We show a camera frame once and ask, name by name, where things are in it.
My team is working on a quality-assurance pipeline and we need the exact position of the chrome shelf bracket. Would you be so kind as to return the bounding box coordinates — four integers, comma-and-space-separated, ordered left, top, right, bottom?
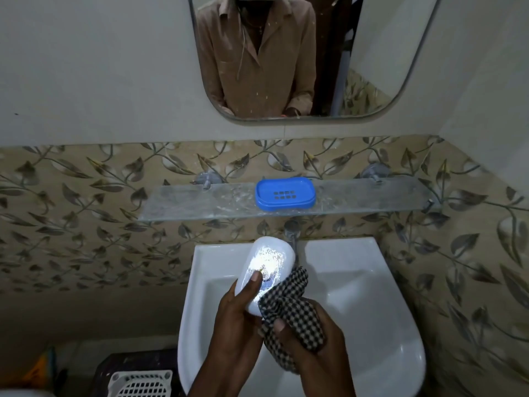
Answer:
191, 169, 224, 191
360, 163, 392, 184

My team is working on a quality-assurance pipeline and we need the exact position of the black white checkered cloth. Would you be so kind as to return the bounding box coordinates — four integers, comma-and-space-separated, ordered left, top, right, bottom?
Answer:
257, 266, 326, 374

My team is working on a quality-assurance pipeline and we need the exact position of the blue soap dish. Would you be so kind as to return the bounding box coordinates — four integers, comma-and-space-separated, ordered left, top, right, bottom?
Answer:
255, 177, 317, 212

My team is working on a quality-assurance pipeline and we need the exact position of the glass wall shelf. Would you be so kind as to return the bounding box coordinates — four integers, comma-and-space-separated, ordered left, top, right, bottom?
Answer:
137, 176, 434, 222

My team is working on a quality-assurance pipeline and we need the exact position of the white ceramic wash basin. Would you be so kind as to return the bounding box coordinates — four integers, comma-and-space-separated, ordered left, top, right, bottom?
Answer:
178, 237, 427, 397

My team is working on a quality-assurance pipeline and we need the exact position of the yellow plastic item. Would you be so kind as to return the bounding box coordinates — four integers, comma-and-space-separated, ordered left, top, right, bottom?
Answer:
21, 347, 56, 389

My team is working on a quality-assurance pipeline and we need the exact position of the person's left forearm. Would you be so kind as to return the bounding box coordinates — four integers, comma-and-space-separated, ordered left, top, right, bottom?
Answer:
187, 355, 249, 397

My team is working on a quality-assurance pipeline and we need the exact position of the white soap dish lid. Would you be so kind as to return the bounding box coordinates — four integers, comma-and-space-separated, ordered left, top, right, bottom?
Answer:
234, 236, 297, 317

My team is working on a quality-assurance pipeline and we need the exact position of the person's left hand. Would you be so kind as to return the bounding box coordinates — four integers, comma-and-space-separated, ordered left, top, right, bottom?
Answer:
215, 270, 265, 374

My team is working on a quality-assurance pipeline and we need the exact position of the person's right hand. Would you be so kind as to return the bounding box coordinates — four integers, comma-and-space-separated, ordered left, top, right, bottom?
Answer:
274, 301, 346, 379

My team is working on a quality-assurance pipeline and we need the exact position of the chrome tap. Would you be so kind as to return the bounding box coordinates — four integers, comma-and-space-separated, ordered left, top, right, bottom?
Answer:
284, 219, 301, 254

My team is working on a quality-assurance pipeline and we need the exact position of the person's right forearm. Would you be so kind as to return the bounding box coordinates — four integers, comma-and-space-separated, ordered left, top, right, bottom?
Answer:
295, 355, 357, 397

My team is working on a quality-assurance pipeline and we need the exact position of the white plastic vented basket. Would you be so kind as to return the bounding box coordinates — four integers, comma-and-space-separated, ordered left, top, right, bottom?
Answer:
107, 370, 173, 397

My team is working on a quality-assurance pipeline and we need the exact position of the wall mirror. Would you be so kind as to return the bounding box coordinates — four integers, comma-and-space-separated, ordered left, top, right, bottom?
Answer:
187, 0, 444, 122

